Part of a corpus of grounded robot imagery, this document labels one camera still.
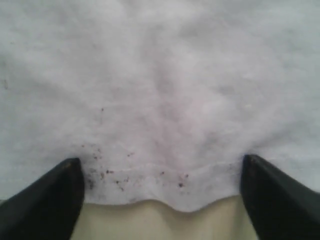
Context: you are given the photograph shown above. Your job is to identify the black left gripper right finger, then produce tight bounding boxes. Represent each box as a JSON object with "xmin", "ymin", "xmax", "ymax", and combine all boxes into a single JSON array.
[{"xmin": 240, "ymin": 154, "xmax": 320, "ymax": 240}]

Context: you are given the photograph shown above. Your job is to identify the white t-shirt red lettering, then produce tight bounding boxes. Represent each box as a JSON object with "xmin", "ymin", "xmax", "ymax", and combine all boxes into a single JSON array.
[{"xmin": 0, "ymin": 0, "xmax": 320, "ymax": 212}]

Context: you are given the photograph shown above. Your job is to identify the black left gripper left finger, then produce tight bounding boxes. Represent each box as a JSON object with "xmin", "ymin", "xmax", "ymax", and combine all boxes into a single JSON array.
[{"xmin": 0, "ymin": 158, "xmax": 85, "ymax": 240}]

